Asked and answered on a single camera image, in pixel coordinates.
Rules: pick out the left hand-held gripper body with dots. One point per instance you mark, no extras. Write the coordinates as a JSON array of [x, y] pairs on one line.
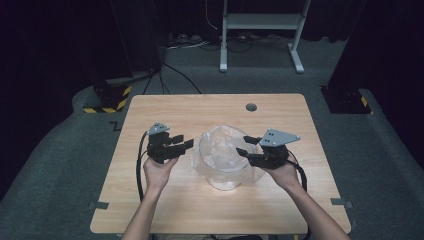
[[160, 150]]

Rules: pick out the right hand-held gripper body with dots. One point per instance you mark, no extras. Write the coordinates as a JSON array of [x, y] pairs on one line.
[[271, 156]]

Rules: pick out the clear plastic bag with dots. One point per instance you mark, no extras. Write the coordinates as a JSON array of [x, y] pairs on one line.
[[226, 146]]

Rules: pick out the clear plastic bin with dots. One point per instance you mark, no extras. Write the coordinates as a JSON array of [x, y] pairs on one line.
[[223, 160]]

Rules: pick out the person's right hand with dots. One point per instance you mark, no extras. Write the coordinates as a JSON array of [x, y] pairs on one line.
[[283, 176]]

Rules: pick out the person's left hand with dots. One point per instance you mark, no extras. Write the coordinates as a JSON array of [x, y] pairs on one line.
[[160, 175]]

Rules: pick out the grey round table grommet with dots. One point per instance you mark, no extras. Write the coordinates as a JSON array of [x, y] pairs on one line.
[[251, 107]]

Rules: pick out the black yellow striped stand base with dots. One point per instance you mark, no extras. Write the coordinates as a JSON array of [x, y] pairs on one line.
[[110, 96]]

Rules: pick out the grey tape strip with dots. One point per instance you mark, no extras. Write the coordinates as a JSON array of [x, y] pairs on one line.
[[340, 201], [100, 205]]

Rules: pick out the black base with yellow mark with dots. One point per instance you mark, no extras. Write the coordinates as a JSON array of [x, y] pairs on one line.
[[345, 100]]

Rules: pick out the power strip with plugs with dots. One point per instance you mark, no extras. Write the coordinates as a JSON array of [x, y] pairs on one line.
[[183, 38]]

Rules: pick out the white metal stand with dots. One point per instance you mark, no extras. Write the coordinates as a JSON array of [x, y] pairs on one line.
[[263, 21]]

